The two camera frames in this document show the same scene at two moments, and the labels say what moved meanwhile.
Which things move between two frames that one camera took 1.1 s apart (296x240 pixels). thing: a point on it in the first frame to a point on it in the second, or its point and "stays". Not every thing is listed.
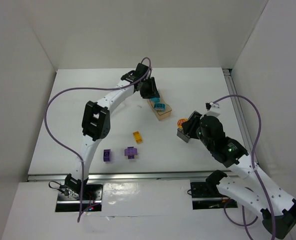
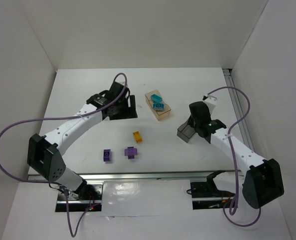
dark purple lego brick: (107, 155) stays
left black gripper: (150, 90) to (124, 107)
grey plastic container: (180, 134) stays
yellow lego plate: (137, 136) stays
